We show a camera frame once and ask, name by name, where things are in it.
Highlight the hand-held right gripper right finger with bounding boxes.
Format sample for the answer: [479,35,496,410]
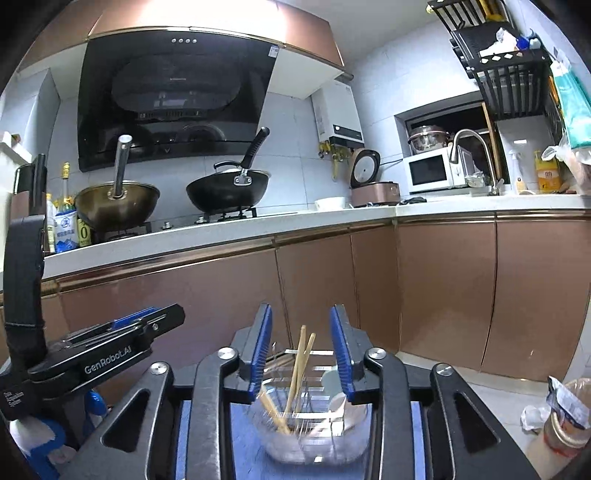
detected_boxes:
[329,304,540,480]

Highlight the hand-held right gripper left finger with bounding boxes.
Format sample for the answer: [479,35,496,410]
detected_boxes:
[60,302,274,480]

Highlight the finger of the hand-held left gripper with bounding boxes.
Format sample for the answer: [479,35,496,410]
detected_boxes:
[137,303,186,345]
[112,306,161,330]

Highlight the white plastic spoon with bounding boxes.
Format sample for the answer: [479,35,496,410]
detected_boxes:
[318,394,366,437]
[321,368,346,398]

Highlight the group of wooden chopsticks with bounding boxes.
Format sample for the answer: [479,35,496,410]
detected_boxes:
[259,324,317,437]

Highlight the metal wire utensil holder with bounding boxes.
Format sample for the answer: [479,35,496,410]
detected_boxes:
[252,342,372,464]

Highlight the person's left hand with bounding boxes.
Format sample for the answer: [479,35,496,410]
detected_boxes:
[8,389,110,480]

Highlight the white slim bottle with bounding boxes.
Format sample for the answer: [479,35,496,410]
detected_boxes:
[45,194,57,254]

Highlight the blue and white salt bag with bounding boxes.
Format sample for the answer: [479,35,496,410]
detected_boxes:
[54,203,79,252]

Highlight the blue towel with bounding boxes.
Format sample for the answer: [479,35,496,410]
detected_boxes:
[173,399,428,480]

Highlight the clear oil bottle yellow cap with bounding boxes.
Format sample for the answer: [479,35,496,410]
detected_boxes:
[60,161,75,205]

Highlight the gas stove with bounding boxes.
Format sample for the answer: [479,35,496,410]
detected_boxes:
[95,207,259,243]

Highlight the black wok with lid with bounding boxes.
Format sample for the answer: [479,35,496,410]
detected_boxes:
[185,127,272,215]

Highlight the brown rice cooker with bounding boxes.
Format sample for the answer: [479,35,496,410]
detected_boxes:
[348,148,402,208]

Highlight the crumpled white tissue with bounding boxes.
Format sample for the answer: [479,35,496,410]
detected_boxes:
[521,405,552,432]

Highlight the brass water valves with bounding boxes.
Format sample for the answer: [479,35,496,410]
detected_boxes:
[318,141,352,178]

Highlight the white microwave oven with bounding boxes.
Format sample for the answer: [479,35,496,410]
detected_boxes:
[404,147,468,195]

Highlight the crumpled snack packet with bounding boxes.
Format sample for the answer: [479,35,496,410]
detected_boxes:
[546,376,583,428]

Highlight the black range hood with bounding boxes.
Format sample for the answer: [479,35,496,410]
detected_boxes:
[76,27,282,174]

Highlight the trash bin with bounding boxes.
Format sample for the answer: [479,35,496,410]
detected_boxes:
[542,378,591,462]

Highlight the steel pot with lid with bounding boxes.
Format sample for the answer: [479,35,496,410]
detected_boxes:
[407,124,451,155]

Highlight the white water heater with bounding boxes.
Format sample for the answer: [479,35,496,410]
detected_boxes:
[311,78,365,151]

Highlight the white spray bottle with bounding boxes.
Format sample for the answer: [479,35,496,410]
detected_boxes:
[508,151,527,193]

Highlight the steel kitchen faucet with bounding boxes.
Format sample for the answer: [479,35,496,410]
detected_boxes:
[449,129,502,197]

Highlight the wooden cutting board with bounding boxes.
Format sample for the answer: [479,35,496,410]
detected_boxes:
[481,102,502,181]

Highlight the yellow detergent bottle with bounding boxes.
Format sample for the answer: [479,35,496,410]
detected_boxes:
[533,150,561,193]

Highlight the clear plastic bag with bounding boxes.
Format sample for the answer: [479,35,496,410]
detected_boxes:
[541,143,591,195]

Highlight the black dish rack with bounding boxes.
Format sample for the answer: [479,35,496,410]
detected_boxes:
[427,0,561,121]

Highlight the teal hanging bag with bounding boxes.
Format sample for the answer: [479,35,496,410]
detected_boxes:
[549,60,591,151]

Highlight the white cloth on rack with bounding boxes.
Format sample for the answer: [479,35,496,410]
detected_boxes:
[479,27,520,58]

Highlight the brass wok with steel handle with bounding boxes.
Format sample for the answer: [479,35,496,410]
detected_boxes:
[74,135,161,232]

